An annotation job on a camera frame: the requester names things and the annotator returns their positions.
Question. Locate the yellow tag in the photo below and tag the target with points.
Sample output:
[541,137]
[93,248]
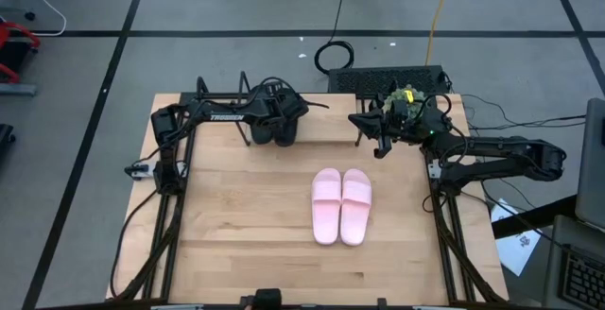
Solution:
[409,96]

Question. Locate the white paper sheet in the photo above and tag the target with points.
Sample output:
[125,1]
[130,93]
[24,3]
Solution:
[517,248]

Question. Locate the black aluminium table frame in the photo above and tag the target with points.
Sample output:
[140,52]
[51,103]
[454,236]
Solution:
[222,95]

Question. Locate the small black table bracket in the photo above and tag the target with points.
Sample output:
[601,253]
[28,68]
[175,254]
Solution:
[382,302]
[244,302]

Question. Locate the green potted plant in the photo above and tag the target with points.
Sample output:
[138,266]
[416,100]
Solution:
[396,95]

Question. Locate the black perforated metal box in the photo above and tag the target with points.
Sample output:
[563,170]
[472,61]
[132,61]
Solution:
[359,80]

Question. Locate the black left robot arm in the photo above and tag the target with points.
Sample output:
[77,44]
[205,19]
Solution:
[203,111]

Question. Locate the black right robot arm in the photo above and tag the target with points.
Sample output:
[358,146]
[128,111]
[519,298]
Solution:
[510,151]

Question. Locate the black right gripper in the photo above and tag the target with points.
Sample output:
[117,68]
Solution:
[406,123]

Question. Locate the black box-shaped object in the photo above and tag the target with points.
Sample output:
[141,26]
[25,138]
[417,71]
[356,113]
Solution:
[268,298]

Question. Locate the black chair base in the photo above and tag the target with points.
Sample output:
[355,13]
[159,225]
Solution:
[5,132]

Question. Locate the black desk bar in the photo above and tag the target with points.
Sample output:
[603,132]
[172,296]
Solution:
[534,218]

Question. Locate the red and black cart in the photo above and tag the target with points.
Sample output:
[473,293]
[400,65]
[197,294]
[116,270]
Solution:
[19,27]

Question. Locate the wooden shelf with black frame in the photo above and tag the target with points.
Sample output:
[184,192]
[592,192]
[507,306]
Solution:
[331,121]

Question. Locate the grey floor bar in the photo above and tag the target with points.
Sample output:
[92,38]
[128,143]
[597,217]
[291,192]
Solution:
[16,89]

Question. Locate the grey open laptop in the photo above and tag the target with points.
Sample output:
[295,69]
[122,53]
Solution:
[593,168]

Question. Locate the pink slide sandal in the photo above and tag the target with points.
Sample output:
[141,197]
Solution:
[326,206]
[355,206]

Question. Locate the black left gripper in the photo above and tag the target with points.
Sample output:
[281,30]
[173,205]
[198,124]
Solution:
[283,109]

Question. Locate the black caster wheel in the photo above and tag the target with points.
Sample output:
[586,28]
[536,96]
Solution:
[29,16]

